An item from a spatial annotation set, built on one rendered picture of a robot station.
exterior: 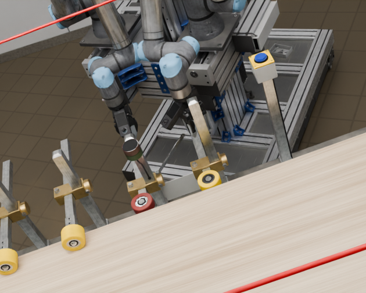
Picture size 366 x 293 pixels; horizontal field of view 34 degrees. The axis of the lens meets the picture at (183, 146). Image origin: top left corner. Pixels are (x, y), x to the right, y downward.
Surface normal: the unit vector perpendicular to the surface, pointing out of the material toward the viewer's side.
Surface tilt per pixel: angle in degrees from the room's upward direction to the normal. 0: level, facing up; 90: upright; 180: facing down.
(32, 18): 90
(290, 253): 0
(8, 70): 0
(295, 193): 0
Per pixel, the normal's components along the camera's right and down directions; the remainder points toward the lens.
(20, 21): 0.11, 0.69
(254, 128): -0.29, -0.67
